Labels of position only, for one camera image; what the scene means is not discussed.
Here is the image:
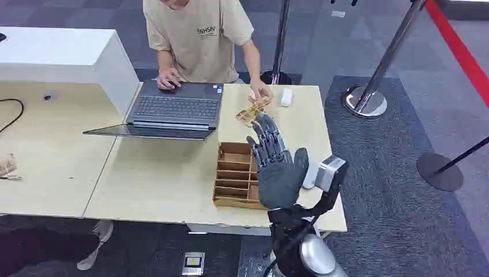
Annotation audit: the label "person's right hand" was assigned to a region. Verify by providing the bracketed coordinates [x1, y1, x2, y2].
[156, 68, 183, 91]

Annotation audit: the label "person's left hand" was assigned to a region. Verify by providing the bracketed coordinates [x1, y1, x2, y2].
[249, 78, 274, 103]

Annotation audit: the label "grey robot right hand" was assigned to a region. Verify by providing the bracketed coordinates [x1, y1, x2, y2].
[246, 113, 310, 211]

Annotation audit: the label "tan printed cards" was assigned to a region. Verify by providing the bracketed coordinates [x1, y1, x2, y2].
[235, 95, 273, 124]

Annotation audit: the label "small white block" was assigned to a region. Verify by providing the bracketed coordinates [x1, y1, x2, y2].
[280, 87, 294, 107]

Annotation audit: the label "dark grey laptop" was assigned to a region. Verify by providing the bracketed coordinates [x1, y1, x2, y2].
[82, 79, 225, 141]

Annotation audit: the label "white oblong block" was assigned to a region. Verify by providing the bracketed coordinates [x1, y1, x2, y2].
[302, 163, 319, 190]

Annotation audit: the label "wooden card box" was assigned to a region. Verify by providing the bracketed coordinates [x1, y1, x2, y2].
[212, 141, 268, 211]

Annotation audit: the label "person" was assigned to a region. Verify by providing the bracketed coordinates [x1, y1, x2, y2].
[142, 0, 274, 103]

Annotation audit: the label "white desk cabinet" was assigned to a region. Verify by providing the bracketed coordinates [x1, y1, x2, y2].
[0, 26, 141, 116]

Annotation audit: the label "metal floor socket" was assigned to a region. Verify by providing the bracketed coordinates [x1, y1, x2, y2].
[182, 251, 206, 277]

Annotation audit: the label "black stanchion with flat base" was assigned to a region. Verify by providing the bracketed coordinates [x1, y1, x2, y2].
[416, 136, 489, 193]

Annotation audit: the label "grey desk leg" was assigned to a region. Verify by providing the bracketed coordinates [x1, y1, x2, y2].
[77, 219, 115, 271]

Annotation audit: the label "red barrier belt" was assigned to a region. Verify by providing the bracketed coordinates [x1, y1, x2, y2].
[424, 0, 489, 109]

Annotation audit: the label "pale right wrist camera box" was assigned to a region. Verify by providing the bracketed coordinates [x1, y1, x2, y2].
[314, 155, 349, 194]

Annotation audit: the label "dark stanchion post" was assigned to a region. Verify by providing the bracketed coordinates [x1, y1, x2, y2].
[261, 0, 294, 85]

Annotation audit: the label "chrome stanchion post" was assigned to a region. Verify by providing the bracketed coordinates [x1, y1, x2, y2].
[341, 0, 427, 119]

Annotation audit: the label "black cable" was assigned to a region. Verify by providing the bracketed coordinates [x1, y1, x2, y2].
[0, 98, 25, 134]

